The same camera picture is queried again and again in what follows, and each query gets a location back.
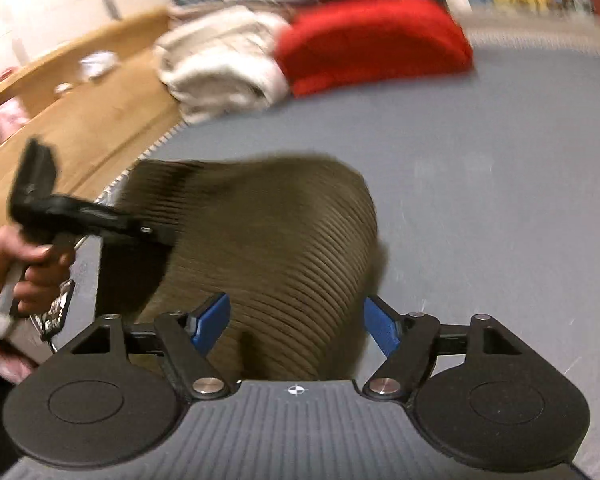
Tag folded white blanket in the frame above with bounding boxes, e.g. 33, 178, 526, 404
154, 6, 290, 124

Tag brown corduroy pants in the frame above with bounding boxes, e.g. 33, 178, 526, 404
97, 155, 385, 380

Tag person left hand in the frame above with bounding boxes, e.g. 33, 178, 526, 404
0, 226, 76, 315

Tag folded red quilt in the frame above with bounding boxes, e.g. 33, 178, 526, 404
274, 0, 474, 98

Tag wooden bed frame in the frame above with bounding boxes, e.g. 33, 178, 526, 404
0, 8, 181, 226

